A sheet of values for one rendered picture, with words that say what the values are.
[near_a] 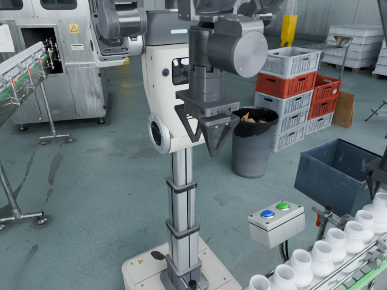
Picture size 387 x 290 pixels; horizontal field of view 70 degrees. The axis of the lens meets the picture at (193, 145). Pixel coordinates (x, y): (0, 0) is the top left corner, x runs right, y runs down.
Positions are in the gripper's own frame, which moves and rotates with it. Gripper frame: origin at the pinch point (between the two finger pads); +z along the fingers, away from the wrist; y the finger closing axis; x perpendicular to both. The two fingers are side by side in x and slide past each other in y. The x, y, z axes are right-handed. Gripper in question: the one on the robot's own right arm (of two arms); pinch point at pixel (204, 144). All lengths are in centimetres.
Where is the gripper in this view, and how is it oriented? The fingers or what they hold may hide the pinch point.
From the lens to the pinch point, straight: 50.2
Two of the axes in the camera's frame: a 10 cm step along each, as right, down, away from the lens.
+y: 5.2, 4.0, -7.5
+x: 8.5, -2.4, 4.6
